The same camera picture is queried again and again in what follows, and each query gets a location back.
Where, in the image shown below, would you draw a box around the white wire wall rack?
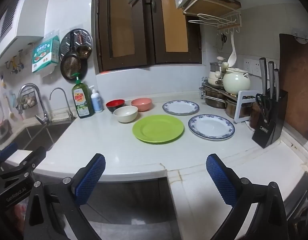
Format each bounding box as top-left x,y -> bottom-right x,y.
182,2 -> 242,35

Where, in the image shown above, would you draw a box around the stainless steel pot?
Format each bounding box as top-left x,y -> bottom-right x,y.
225,97 -> 242,119
199,86 -> 228,109

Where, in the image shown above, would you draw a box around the steel handled knife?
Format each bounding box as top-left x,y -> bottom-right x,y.
274,69 -> 280,98
259,57 -> 268,93
267,61 -> 275,95

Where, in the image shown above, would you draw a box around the tall chrome faucet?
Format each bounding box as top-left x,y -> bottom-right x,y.
18,83 -> 51,125

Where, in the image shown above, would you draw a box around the perforated steel steamer tray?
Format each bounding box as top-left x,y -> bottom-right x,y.
59,29 -> 94,60

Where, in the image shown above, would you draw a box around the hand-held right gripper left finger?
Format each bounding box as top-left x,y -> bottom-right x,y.
24,153 -> 106,240

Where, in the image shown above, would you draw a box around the small dark frying pan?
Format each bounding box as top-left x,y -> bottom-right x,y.
60,31 -> 82,82

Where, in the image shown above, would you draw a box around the green dish soap bottle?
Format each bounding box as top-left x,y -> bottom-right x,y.
71,72 -> 95,119

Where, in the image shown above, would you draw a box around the white wall outlet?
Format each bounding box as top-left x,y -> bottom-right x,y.
243,58 -> 253,73
252,59 -> 263,77

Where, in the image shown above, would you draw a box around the cream round casserole pot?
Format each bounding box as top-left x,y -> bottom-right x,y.
222,67 -> 251,95

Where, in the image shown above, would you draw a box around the light wooden cutting board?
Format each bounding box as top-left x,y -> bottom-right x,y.
184,0 -> 242,18

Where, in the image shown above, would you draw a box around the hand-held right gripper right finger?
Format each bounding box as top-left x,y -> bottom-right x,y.
206,153 -> 289,240

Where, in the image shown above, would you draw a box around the steel pots on rack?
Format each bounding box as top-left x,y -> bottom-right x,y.
200,76 -> 263,124

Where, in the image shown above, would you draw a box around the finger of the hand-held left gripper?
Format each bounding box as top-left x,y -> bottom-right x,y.
0,146 -> 47,180
0,142 -> 19,167

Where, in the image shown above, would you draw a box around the brass ladle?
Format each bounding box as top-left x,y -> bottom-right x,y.
76,32 -> 92,59

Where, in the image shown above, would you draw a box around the green plate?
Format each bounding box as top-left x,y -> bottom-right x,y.
132,115 -> 185,144

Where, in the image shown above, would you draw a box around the wire basket with garlic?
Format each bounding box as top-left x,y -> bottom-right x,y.
18,92 -> 38,110

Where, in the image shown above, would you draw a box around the white range hood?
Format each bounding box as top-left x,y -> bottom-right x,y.
0,0 -> 54,64

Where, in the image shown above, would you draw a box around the paper towel pack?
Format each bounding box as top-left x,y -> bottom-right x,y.
31,36 -> 60,73

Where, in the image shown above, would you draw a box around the black kitchen scissors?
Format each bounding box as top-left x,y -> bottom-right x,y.
255,93 -> 272,117

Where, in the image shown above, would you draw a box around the large brown cutting board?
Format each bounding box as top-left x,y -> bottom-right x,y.
279,33 -> 308,140

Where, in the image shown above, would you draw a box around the steel sink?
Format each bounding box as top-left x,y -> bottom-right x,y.
0,120 -> 74,155

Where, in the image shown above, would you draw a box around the red bowl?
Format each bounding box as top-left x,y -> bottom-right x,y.
106,99 -> 126,114

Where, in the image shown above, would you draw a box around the thin chrome faucet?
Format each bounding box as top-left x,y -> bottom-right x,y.
49,87 -> 76,120

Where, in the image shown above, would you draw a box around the blue floral white plate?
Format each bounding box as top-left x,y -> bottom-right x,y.
162,100 -> 200,116
188,114 -> 235,140

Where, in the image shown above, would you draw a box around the white pump bottle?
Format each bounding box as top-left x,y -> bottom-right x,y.
89,85 -> 104,113

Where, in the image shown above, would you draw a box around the dark wooden window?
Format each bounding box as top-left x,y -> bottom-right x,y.
94,0 -> 203,74

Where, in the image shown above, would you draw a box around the cream bowl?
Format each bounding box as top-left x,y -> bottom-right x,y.
113,106 -> 139,123

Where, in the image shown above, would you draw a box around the clear wall hook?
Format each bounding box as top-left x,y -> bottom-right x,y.
292,31 -> 308,44

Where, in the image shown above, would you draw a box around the black knife block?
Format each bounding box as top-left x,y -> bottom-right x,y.
252,89 -> 289,148

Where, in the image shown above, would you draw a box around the white ladle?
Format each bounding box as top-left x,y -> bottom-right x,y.
227,31 -> 238,65

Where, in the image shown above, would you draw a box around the pink bowl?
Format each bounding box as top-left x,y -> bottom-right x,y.
131,98 -> 153,112

